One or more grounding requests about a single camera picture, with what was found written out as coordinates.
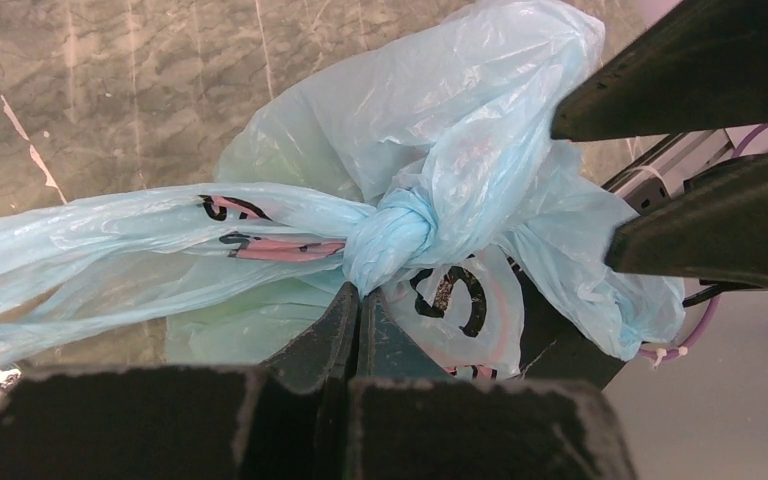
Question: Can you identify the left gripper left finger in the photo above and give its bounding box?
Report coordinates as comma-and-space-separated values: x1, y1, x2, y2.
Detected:
0, 284, 360, 479

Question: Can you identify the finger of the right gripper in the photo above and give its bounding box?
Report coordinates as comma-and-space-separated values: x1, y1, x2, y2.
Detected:
551, 1, 768, 142
605, 153, 768, 288

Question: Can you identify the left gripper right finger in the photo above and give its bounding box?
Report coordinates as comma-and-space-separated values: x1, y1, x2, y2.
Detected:
347, 292, 636, 479

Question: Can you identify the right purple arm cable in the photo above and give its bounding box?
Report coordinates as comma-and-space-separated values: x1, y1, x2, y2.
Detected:
635, 122, 768, 364

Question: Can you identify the light blue plastic bag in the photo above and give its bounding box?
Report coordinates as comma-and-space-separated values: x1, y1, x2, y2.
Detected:
0, 1, 685, 377

